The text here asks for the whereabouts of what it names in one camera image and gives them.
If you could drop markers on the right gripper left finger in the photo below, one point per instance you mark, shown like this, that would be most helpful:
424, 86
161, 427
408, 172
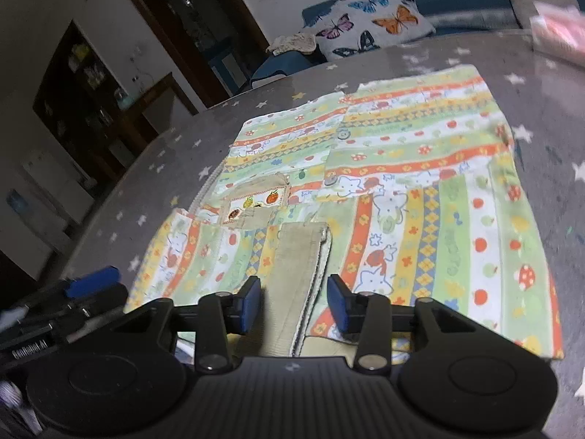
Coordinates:
220, 314

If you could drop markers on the colourful patterned child jacket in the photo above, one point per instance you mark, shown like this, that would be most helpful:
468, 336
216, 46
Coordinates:
406, 188

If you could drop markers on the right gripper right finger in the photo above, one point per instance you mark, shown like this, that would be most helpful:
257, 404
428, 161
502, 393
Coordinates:
367, 315

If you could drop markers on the wooden side table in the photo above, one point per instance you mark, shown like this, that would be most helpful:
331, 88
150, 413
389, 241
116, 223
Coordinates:
150, 114

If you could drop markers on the pink tissue box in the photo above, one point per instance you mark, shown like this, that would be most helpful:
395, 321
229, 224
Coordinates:
559, 32

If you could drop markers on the dark doorway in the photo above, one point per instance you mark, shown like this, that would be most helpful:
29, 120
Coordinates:
216, 44

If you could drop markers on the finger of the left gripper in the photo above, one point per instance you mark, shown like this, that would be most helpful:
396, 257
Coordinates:
73, 288
91, 299

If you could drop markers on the white refrigerator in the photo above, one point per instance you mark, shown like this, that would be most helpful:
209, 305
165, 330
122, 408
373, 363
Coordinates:
62, 190

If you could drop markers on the dark bookshelf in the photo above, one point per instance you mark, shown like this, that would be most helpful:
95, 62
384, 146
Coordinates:
78, 100

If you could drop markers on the cream cloth on sofa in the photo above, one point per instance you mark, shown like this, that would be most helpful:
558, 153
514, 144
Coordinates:
304, 43

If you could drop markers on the blue sofa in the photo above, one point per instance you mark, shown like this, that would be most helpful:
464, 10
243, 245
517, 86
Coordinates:
447, 17

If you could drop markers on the butterfly print pillow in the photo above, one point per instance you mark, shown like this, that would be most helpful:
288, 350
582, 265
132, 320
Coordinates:
352, 27

